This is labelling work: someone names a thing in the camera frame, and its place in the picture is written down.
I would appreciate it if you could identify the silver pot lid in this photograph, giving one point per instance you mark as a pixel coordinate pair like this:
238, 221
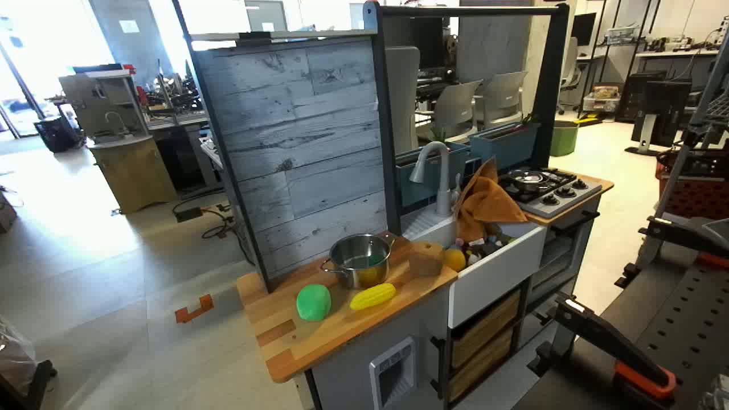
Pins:
529, 177

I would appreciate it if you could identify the open silver pot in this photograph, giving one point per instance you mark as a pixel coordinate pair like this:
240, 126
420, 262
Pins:
362, 262

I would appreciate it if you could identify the small silver lidded pot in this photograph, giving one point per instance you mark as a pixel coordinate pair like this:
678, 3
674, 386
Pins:
529, 185

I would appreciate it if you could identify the grey wood-print backdrop panel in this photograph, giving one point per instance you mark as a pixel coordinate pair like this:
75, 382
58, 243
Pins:
304, 151

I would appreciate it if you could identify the grey toy faucet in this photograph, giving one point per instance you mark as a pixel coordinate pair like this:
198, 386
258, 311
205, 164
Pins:
442, 175

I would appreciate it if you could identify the yellow toy corn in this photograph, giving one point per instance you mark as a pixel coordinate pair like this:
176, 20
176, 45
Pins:
372, 296

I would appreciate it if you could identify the yellow toy lemon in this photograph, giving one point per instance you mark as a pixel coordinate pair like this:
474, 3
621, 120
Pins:
454, 261

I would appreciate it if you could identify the green round toy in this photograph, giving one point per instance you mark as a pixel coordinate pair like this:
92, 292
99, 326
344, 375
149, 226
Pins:
313, 302

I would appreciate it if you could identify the orange cloth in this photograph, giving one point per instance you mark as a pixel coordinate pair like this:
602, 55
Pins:
486, 202

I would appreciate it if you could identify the toy kitchen cabinet wooden counter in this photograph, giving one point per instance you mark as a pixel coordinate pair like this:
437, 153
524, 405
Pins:
394, 334

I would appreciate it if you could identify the grey office chair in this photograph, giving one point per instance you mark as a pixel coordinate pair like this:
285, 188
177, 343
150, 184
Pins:
501, 97
455, 111

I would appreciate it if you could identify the blue box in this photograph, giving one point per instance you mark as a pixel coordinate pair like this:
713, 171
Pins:
498, 149

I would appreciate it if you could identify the white sink basin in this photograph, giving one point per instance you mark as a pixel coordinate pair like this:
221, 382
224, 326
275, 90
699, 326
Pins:
492, 277

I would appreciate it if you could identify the black toy stove top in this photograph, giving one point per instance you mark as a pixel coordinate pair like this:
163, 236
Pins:
559, 194

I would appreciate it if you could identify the green bin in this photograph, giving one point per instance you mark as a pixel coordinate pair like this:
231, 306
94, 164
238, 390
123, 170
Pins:
562, 139

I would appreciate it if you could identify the beige toy kitchen unit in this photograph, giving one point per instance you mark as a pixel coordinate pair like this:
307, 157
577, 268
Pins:
129, 151

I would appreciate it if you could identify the black bag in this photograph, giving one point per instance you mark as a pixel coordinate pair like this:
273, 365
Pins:
60, 136

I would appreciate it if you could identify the black perforated table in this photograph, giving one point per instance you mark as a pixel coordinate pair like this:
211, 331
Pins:
674, 319

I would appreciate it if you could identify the black window frame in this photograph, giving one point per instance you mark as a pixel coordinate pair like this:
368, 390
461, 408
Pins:
385, 115

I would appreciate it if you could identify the orange bracket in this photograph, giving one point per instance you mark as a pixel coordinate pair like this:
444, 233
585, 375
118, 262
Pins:
195, 311

